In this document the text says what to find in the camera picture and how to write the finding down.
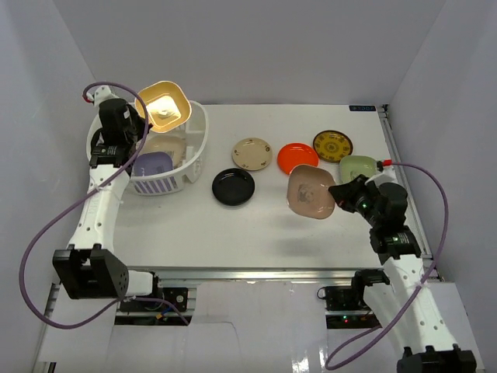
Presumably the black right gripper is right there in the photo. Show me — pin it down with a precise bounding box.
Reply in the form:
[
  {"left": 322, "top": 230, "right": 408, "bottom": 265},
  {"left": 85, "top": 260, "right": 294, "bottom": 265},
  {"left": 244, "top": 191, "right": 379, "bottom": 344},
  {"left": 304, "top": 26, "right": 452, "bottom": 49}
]
[{"left": 328, "top": 175, "right": 382, "bottom": 228}]

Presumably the pink square panda dish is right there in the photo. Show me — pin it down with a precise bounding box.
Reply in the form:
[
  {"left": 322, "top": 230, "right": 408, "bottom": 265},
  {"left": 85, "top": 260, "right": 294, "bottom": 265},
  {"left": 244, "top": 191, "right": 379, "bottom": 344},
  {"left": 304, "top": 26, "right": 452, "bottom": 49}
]
[{"left": 287, "top": 165, "right": 335, "bottom": 220}]

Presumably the purple square panda dish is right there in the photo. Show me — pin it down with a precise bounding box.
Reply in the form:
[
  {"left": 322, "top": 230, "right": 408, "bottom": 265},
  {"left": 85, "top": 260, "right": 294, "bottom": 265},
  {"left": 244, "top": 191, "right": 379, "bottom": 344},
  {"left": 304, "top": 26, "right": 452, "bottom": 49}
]
[{"left": 133, "top": 152, "right": 173, "bottom": 195}]

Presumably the yellow square panda dish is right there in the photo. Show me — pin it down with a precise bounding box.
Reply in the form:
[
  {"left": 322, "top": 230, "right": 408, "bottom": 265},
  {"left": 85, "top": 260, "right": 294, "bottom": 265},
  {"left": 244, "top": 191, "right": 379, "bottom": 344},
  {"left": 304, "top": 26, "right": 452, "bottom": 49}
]
[{"left": 134, "top": 81, "right": 192, "bottom": 134}]

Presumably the cream square panda dish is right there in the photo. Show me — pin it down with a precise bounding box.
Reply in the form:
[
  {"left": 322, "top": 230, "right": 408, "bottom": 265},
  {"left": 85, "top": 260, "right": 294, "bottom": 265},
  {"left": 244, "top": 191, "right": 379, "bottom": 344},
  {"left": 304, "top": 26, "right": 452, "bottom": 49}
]
[{"left": 140, "top": 134, "right": 186, "bottom": 168}]

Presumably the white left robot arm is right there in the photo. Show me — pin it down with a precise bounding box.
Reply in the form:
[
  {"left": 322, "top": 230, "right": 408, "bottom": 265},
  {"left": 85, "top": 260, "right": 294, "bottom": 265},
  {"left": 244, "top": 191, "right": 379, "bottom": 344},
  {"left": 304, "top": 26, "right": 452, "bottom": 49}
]
[{"left": 52, "top": 98, "right": 164, "bottom": 310}]

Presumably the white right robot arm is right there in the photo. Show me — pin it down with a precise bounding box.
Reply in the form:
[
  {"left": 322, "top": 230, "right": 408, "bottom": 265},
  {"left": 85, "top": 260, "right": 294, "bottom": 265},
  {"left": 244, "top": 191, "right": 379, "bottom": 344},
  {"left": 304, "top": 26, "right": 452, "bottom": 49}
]
[{"left": 328, "top": 175, "right": 477, "bottom": 372}]

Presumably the green square panda dish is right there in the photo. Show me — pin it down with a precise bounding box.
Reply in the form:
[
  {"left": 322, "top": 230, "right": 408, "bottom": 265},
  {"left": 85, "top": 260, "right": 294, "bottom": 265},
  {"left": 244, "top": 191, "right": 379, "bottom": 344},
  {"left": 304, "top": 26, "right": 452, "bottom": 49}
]
[{"left": 339, "top": 155, "right": 377, "bottom": 184}]

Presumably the yellow patterned round plate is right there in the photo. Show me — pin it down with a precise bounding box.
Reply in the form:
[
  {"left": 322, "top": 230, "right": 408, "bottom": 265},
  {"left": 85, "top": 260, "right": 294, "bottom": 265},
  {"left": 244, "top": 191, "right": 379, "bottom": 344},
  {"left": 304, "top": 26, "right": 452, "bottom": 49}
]
[{"left": 312, "top": 130, "right": 353, "bottom": 163}]

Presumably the orange round plate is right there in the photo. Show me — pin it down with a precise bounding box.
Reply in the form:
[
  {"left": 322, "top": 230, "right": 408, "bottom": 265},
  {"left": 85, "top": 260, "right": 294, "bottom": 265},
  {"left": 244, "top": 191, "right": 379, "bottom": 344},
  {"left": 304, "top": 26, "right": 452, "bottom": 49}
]
[{"left": 276, "top": 143, "right": 319, "bottom": 175}]

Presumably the white plastic dish basket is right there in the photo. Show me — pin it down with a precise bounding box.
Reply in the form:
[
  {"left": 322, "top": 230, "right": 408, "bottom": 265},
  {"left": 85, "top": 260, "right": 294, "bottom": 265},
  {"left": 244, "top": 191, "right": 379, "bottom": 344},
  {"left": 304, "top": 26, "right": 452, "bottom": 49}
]
[{"left": 87, "top": 97, "right": 209, "bottom": 197}]

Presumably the blue table label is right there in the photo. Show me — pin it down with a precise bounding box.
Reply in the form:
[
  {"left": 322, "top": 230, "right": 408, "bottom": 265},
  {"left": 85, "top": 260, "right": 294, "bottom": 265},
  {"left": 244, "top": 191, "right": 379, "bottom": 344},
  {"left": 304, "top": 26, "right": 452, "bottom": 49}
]
[{"left": 349, "top": 105, "right": 377, "bottom": 112}]

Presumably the cream floral round plate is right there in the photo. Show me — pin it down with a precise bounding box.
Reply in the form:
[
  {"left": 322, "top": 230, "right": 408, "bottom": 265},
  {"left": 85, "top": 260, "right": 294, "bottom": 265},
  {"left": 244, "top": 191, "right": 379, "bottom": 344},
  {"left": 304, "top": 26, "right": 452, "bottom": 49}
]
[{"left": 231, "top": 137, "right": 273, "bottom": 171}]

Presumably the black round plate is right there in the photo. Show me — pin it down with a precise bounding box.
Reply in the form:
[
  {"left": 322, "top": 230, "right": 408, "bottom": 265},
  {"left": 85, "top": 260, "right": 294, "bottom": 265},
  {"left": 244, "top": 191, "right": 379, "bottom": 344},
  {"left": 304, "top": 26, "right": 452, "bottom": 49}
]
[{"left": 211, "top": 168, "right": 255, "bottom": 207}]

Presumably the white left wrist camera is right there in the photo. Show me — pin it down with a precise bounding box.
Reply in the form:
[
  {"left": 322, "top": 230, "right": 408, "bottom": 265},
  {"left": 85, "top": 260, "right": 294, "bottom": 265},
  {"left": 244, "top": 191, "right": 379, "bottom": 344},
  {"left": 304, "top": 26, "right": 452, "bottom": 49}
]
[{"left": 82, "top": 85, "right": 117, "bottom": 107}]

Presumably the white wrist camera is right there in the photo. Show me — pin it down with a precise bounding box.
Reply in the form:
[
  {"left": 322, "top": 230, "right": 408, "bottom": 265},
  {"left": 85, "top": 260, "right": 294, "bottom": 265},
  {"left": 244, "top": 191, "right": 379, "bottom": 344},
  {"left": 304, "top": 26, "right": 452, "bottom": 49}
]
[
  {"left": 82, "top": 85, "right": 117, "bottom": 107},
  {"left": 366, "top": 159, "right": 397, "bottom": 187}
]

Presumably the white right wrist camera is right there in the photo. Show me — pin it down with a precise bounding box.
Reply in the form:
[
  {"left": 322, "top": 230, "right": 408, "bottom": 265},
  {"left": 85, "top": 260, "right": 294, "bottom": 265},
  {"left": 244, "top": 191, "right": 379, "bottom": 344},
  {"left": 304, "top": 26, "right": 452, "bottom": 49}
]
[{"left": 366, "top": 159, "right": 397, "bottom": 187}]

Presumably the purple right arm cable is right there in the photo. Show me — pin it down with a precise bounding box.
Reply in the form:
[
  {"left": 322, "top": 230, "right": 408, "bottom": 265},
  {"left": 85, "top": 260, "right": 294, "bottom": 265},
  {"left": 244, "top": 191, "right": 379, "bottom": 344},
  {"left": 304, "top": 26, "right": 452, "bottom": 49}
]
[{"left": 324, "top": 161, "right": 450, "bottom": 371}]

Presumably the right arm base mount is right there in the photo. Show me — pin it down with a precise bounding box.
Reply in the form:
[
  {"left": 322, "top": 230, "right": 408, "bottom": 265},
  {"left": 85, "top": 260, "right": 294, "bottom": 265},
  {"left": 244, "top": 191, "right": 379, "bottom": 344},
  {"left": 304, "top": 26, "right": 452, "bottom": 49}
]
[{"left": 316, "top": 286, "right": 380, "bottom": 329}]

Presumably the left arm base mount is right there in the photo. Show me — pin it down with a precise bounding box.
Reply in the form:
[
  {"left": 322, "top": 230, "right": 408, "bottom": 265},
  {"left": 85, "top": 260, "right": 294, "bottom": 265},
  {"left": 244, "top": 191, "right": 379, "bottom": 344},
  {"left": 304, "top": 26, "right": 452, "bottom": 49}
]
[{"left": 116, "top": 287, "right": 191, "bottom": 326}]

